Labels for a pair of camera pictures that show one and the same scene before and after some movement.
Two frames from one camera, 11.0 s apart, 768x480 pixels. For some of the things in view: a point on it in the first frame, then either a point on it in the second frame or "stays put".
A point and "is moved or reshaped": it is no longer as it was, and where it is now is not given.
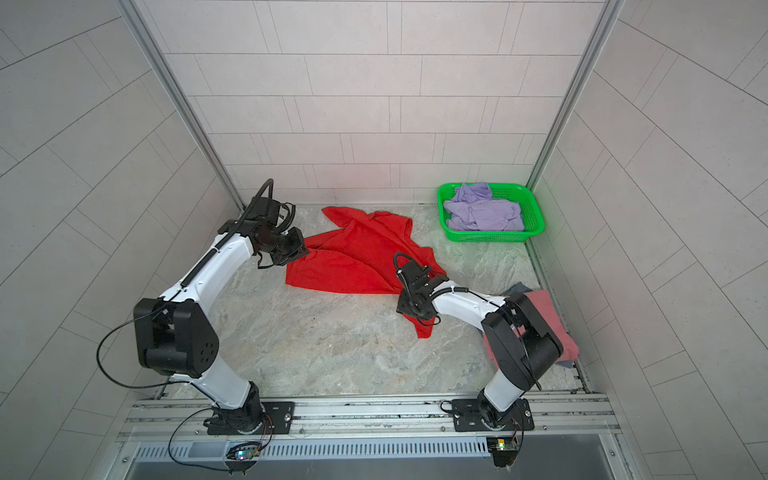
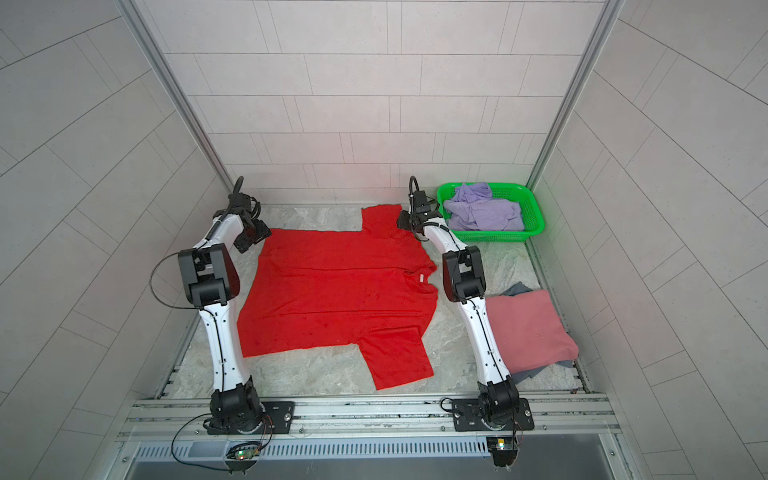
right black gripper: [403, 294] -> [405, 220]
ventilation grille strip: [317, 449] stays put
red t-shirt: [361, 254] is moved or reshaped
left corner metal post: [183, 100] stays put
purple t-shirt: [473, 207] stays put
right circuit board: [504, 450] stays put
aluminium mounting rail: [558, 418] stays put
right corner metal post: [575, 87] stays put
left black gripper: [297, 250] -> [262, 230]
